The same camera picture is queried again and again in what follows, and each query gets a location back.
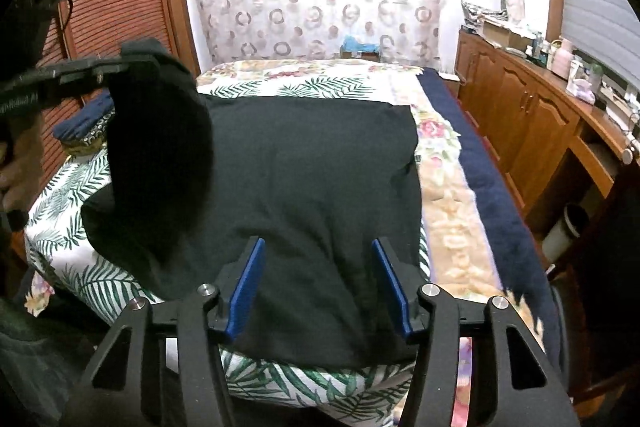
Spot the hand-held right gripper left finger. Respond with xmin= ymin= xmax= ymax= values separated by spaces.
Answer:
xmin=62 ymin=236 xmax=267 ymax=427

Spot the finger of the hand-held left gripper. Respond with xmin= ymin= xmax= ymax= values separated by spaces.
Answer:
xmin=60 ymin=38 xmax=173 ymax=88

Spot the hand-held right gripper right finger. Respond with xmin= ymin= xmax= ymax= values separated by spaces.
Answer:
xmin=371 ymin=237 xmax=581 ymax=427

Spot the black t-shirt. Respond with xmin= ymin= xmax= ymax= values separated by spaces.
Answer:
xmin=80 ymin=52 xmax=426 ymax=368

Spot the person's left hand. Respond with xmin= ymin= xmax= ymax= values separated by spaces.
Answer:
xmin=0 ymin=119 xmax=47 ymax=214

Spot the navy blue cloth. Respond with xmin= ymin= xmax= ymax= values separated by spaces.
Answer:
xmin=52 ymin=92 xmax=118 ymax=142

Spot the yellow plush toy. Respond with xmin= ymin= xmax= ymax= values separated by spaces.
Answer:
xmin=64 ymin=141 xmax=108 ymax=158

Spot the bed with floral leaf bedding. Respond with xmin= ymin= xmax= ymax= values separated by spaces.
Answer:
xmin=22 ymin=58 xmax=551 ymax=427

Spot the navy blue bed sheet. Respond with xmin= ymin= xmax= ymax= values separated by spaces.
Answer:
xmin=417 ymin=67 xmax=562 ymax=355

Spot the white waste bin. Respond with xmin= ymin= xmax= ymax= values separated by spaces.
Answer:
xmin=542 ymin=204 xmax=589 ymax=261

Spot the long wooden cabinet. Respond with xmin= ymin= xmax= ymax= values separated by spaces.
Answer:
xmin=454 ymin=29 xmax=640 ymax=258

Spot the dark wooden chair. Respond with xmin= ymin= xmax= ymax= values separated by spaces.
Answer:
xmin=550 ymin=147 xmax=640 ymax=419

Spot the cardboard box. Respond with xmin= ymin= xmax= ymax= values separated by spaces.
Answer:
xmin=340 ymin=47 xmax=382 ymax=62

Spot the lilac white packet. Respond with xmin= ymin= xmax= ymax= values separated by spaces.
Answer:
xmin=567 ymin=77 xmax=599 ymax=104

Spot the open box of papers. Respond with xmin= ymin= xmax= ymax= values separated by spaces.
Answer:
xmin=480 ymin=17 xmax=537 ymax=51

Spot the pink jug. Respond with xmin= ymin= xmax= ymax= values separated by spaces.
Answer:
xmin=547 ymin=39 xmax=577 ymax=76

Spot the grey window blind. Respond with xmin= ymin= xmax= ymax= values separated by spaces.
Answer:
xmin=557 ymin=0 xmax=640 ymax=82

